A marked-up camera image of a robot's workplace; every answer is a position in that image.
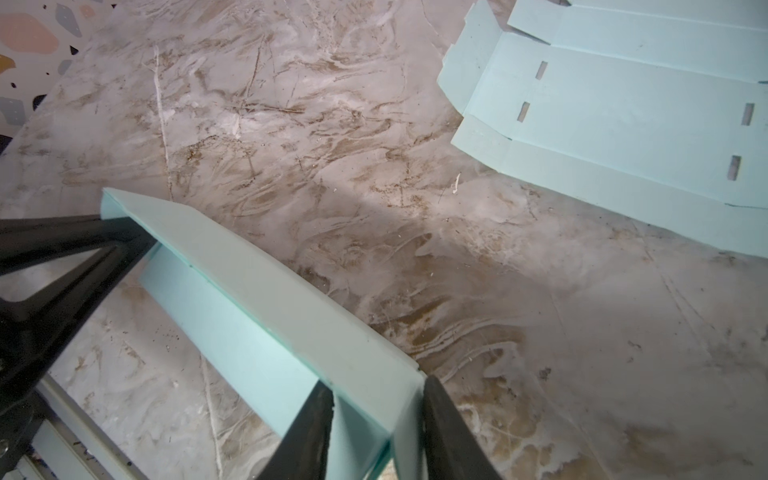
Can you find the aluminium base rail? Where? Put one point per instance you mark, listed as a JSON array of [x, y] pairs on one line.
[[48, 435]]

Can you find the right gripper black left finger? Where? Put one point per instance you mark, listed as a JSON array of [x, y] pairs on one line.
[[303, 452]]

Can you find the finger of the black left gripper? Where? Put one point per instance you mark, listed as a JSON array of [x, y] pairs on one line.
[[29, 242]]

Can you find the mint paper box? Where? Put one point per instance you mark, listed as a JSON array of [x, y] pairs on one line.
[[656, 110], [273, 336]]

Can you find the flat mint paper box blank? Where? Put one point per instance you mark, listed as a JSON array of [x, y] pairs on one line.
[[656, 110]]

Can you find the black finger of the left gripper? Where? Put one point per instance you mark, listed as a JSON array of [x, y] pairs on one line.
[[35, 331]]

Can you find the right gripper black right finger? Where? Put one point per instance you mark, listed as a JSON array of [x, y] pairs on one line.
[[451, 449]]

